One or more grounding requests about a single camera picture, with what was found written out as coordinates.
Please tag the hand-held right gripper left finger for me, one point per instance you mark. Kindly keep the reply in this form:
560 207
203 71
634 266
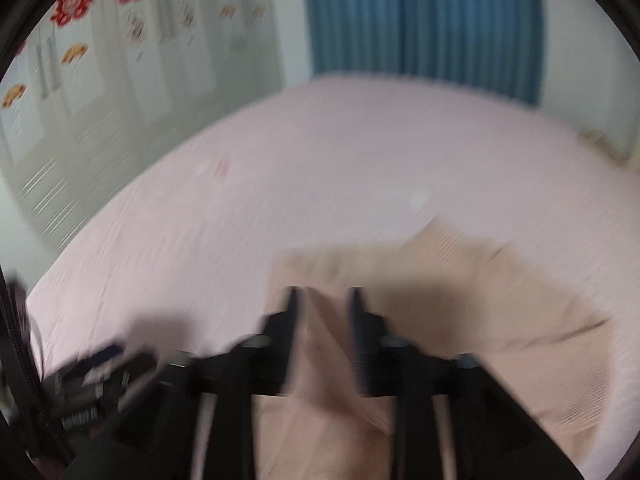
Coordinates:
294 310

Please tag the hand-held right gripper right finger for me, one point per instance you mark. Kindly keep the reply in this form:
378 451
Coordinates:
356 310

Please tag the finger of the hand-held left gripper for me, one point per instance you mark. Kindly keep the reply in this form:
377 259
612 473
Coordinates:
102 352

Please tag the beige ribbed small garment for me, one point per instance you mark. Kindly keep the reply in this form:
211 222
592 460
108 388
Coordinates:
450 300

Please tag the pink bed sheet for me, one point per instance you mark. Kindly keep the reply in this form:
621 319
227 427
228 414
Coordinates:
325 160

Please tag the white wardrobe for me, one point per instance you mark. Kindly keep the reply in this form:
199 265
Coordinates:
150 110

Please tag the blue curtain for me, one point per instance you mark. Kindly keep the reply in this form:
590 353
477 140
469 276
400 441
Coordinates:
425 20

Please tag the cream headboard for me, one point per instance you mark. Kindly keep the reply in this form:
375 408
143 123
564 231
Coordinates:
607 147

